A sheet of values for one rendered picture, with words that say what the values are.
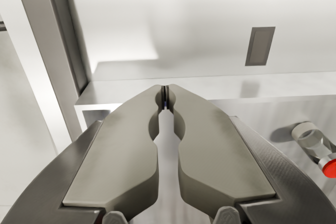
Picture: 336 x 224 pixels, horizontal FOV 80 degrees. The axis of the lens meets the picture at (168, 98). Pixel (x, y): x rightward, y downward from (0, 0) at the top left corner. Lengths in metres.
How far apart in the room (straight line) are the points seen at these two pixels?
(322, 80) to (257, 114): 0.05
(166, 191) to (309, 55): 0.20
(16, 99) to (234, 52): 1.38
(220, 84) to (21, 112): 1.42
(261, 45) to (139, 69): 0.09
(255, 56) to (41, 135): 1.49
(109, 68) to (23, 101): 1.30
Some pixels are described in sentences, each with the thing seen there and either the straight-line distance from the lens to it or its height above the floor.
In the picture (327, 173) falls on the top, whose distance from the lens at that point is 0.21.
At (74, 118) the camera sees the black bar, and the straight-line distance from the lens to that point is 0.17.
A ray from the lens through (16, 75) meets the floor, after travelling 1.38.
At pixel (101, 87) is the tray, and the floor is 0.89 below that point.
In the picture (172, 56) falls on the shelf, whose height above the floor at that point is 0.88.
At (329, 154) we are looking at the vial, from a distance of 0.20.
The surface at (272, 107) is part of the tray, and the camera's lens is 0.20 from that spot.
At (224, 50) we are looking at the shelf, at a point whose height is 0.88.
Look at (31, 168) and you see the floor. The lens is 1.85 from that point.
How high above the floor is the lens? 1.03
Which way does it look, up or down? 59 degrees down
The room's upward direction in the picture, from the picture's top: 177 degrees clockwise
